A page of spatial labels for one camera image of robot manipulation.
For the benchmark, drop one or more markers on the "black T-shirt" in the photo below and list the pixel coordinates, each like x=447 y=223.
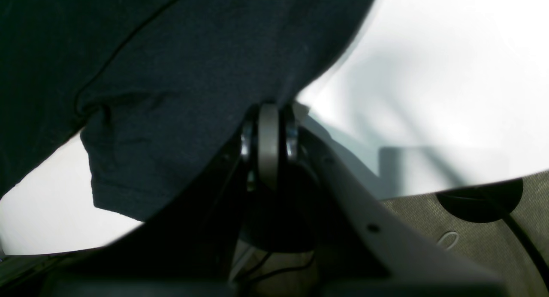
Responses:
x=153 y=87

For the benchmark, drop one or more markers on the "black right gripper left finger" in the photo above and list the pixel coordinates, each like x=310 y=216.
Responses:
x=186 y=250

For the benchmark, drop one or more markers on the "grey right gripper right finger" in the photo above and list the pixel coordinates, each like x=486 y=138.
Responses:
x=363 y=250

